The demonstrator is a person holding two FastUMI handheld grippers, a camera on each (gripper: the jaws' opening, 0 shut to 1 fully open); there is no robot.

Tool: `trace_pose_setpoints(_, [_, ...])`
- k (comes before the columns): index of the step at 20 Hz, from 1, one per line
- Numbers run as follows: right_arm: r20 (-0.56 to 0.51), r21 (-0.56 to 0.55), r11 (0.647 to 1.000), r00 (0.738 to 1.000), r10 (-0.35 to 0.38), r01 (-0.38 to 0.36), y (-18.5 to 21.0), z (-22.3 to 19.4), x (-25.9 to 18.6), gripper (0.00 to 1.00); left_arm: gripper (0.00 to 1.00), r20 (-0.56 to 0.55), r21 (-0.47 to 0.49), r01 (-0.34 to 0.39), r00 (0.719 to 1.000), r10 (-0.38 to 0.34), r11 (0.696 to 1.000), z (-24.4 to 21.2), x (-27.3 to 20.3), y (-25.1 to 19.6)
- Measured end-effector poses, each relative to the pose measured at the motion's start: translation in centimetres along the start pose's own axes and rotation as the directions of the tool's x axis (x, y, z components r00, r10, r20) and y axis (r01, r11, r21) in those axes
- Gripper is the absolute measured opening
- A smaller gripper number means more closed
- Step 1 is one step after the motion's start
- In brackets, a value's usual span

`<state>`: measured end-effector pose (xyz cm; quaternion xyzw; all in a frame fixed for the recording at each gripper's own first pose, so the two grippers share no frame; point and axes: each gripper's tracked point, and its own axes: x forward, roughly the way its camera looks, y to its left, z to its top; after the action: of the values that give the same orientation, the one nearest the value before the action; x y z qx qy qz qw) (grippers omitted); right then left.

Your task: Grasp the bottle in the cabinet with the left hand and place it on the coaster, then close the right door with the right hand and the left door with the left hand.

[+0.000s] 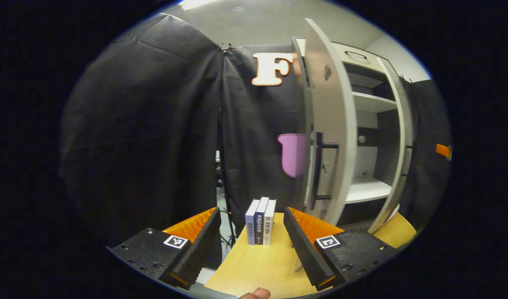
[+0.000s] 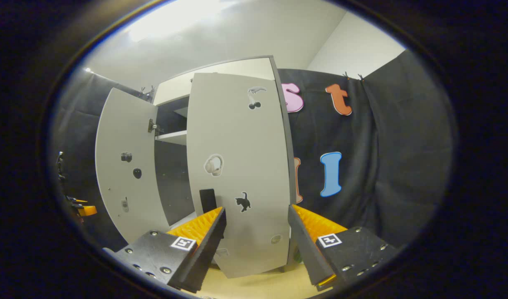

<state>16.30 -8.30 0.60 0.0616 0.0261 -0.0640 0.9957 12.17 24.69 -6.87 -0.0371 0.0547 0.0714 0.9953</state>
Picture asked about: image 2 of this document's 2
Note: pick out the white cabinet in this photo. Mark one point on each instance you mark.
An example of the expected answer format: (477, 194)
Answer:
(171, 178)

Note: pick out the black backdrop cloth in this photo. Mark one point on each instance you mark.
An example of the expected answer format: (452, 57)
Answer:
(403, 145)

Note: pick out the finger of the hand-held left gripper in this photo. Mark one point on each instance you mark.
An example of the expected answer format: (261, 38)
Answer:
(81, 209)
(76, 200)

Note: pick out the white cabinet door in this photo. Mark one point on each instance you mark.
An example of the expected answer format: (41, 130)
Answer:
(121, 124)
(237, 137)

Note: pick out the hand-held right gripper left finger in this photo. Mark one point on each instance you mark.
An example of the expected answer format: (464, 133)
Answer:
(206, 249)

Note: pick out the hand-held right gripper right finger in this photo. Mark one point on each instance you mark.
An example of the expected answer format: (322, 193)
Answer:
(308, 249)

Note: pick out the metal door hinge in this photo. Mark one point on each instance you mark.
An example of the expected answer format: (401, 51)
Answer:
(152, 126)

